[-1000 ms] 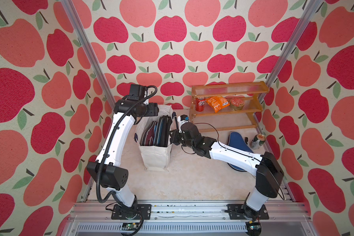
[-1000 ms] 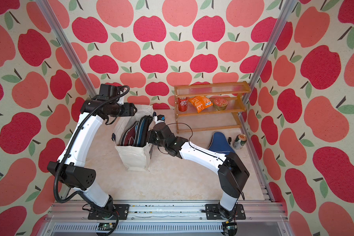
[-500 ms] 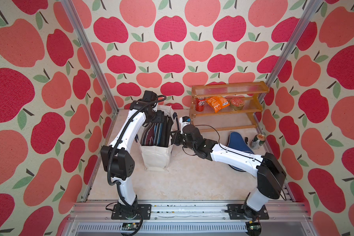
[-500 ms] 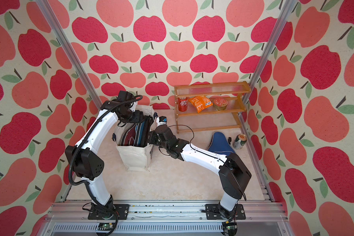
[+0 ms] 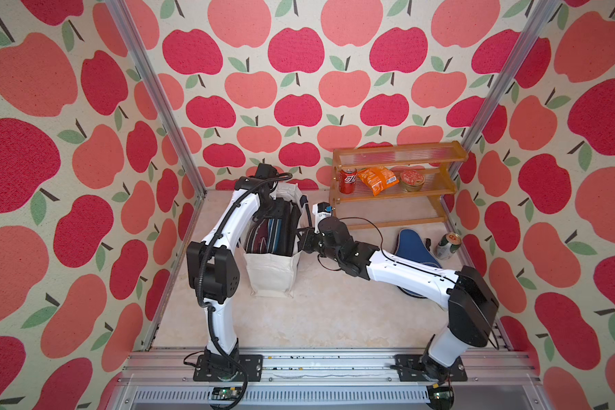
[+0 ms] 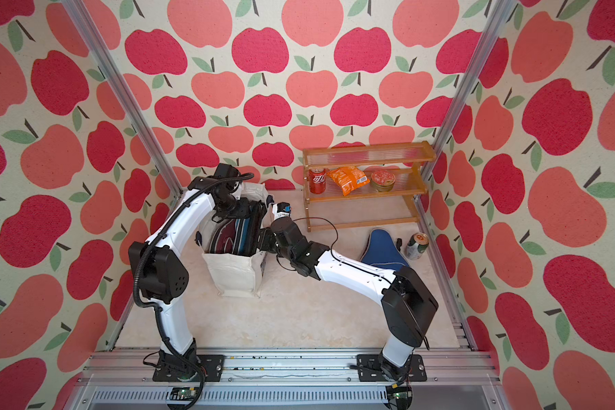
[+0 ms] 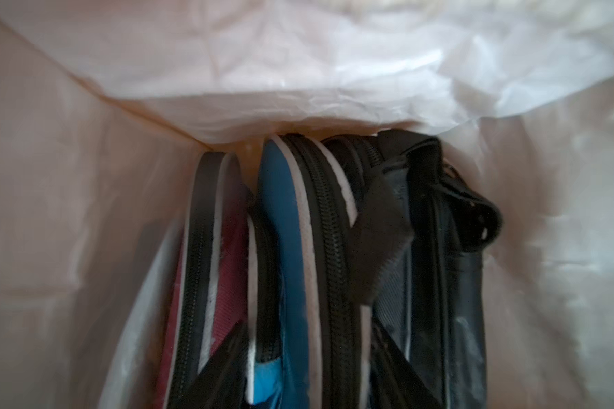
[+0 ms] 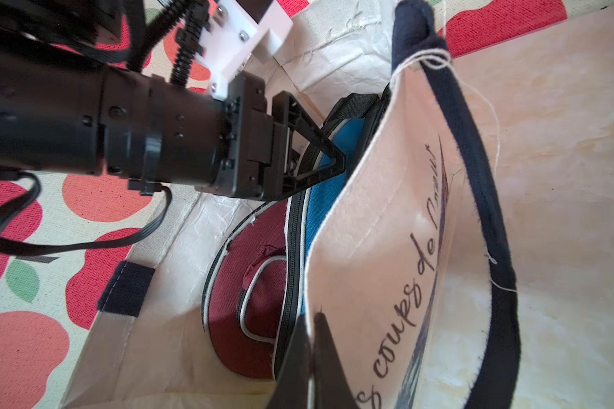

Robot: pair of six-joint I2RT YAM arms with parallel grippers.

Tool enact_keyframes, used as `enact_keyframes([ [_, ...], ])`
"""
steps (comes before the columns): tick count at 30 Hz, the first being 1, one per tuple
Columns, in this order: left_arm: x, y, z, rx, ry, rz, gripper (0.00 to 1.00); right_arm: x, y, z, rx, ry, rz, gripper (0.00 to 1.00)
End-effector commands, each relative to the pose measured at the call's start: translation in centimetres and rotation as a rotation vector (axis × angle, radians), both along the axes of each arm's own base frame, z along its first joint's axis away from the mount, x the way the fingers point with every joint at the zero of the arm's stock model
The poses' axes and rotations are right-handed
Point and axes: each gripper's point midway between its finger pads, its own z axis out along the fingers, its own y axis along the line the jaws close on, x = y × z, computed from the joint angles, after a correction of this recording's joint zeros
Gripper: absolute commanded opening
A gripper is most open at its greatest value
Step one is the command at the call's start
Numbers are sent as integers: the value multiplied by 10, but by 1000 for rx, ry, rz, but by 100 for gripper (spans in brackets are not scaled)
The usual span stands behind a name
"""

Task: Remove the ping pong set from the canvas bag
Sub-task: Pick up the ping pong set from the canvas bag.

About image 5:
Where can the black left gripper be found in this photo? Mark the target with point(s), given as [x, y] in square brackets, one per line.
[260, 214]

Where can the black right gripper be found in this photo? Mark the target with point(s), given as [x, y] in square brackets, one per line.
[306, 239]

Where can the white canvas tote bag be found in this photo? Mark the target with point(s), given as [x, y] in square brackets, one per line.
[271, 275]

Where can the blue paddle case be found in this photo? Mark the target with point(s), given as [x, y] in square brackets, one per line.
[410, 246]
[274, 227]

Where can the black mesh paddle case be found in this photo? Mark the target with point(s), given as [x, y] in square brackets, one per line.
[288, 229]

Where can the maroon paddle case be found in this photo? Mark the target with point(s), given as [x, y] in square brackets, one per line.
[257, 239]

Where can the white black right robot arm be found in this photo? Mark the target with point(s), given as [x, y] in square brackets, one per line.
[472, 306]

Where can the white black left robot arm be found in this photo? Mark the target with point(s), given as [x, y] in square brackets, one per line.
[214, 274]

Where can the orange snack bag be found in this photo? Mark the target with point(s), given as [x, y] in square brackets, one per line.
[378, 179]

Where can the red soda can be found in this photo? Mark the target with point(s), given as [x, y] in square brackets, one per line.
[347, 180]

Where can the wooden two-tier shelf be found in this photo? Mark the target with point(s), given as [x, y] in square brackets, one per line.
[396, 207]

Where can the red lidded round tin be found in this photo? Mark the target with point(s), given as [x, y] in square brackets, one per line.
[412, 180]

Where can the green label drink can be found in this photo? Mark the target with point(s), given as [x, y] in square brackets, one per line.
[448, 245]

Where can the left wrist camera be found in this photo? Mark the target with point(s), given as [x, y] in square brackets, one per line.
[266, 171]

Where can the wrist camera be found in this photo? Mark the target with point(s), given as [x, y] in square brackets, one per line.
[266, 171]
[321, 211]

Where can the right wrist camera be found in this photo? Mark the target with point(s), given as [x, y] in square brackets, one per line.
[321, 211]

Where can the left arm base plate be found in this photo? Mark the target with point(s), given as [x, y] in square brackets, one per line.
[215, 368]

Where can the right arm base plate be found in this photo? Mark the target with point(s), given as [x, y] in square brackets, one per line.
[413, 368]

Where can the aluminium front rail frame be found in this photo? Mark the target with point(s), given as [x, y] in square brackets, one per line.
[318, 378]

